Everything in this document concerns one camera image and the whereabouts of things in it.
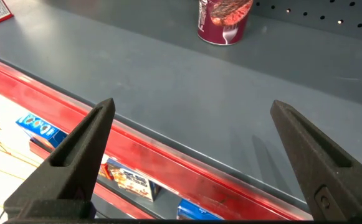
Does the maroon food can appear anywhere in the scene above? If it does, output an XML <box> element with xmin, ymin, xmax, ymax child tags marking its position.
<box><xmin>197</xmin><ymin>0</ymin><xmax>254</xmax><ymax>46</ymax></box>

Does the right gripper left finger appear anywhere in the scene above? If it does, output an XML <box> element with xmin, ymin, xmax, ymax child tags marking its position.
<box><xmin>3</xmin><ymin>98</ymin><xmax>117</xmax><ymax>220</ymax></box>

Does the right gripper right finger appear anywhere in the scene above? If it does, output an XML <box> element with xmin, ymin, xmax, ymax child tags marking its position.
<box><xmin>269</xmin><ymin>100</ymin><xmax>362</xmax><ymax>222</ymax></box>

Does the blue snack box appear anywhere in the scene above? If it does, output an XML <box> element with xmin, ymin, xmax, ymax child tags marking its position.
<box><xmin>176</xmin><ymin>198</ymin><xmax>224</xmax><ymax>221</ymax></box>

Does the blue cookie box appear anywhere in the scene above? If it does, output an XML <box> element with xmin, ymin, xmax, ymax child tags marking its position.
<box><xmin>15</xmin><ymin>113</ymin><xmax>68</xmax><ymax>149</ymax></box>

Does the orange and white snack box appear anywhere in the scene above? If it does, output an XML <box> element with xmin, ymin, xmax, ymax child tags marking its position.
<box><xmin>98</xmin><ymin>154</ymin><xmax>162</xmax><ymax>202</ymax></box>

